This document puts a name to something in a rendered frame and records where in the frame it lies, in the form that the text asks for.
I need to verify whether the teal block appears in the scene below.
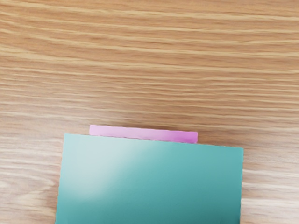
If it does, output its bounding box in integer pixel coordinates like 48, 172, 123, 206
55, 133, 244, 224

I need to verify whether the pink block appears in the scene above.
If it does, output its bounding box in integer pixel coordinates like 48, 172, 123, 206
89, 124, 199, 144

